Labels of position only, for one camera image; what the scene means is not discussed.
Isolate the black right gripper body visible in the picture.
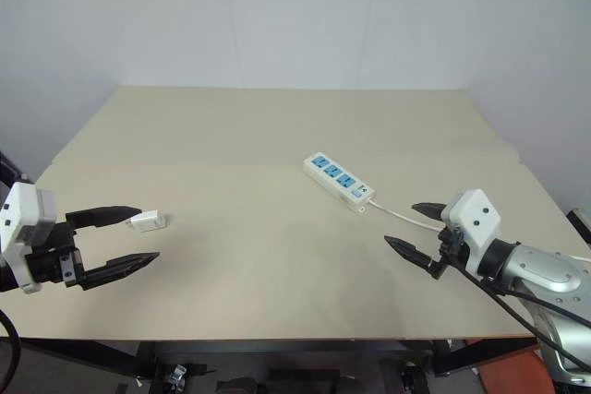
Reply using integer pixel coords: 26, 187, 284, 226
428, 225, 465, 281

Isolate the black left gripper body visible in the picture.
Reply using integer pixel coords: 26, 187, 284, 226
25, 221, 88, 289

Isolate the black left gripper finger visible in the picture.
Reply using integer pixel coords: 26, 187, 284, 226
82, 252, 161, 292
65, 204, 142, 232

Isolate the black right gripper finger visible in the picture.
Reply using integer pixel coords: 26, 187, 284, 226
411, 201, 447, 222
383, 235, 439, 271

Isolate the white plug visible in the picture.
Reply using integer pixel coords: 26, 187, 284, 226
126, 209, 169, 233

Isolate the white power strip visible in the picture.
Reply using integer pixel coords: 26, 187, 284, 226
302, 151, 376, 213

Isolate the orange chair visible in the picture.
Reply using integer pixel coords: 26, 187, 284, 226
464, 340, 556, 394

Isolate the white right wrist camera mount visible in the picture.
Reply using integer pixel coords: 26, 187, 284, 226
440, 188, 502, 276

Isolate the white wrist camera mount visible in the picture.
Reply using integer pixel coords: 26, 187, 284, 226
0, 181, 58, 294
440, 188, 502, 276

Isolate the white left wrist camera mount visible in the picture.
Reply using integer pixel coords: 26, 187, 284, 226
0, 181, 58, 294

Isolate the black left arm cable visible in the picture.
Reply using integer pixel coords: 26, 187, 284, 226
0, 309, 22, 370

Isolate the black table frame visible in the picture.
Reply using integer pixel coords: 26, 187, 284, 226
0, 335, 540, 394

